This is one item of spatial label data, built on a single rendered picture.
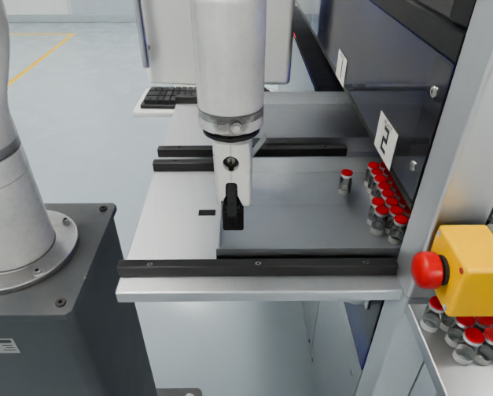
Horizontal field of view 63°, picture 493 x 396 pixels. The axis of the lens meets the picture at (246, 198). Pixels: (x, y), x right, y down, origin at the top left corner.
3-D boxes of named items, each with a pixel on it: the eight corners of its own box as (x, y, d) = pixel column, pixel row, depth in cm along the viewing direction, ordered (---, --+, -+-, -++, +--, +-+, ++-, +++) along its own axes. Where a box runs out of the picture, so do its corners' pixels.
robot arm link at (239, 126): (265, 119, 48) (264, 142, 49) (262, 91, 55) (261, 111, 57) (194, 119, 48) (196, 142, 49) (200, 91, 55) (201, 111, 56)
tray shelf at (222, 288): (348, 103, 114) (350, 97, 113) (455, 299, 57) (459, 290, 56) (178, 104, 113) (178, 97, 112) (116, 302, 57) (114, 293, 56)
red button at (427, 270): (436, 269, 47) (447, 243, 44) (451, 296, 43) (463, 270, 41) (404, 269, 46) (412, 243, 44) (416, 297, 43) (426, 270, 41)
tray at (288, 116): (354, 104, 109) (356, 91, 107) (380, 152, 88) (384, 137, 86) (227, 104, 108) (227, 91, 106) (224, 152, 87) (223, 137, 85)
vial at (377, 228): (381, 227, 67) (387, 205, 64) (385, 236, 65) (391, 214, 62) (368, 227, 67) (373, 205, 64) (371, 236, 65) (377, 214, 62)
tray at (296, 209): (392, 171, 81) (395, 155, 79) (445, 265, 60) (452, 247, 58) (222, 172, 81) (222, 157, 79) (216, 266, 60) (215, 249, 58)
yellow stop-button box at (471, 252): (480, 268, 49) (503, 222, 45) (513, 317, 43) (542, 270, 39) (418, 269, 49) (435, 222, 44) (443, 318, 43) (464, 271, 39)
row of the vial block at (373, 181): (373, 181, 78) (378, 161, 75) (403, 245, 63) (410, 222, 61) (362, 181, 78) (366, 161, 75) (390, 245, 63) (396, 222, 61)
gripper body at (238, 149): (261, 137, 48) (259, 210, 55) (258, 103, 57) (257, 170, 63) (198, 137, 48) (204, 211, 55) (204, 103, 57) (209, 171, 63)
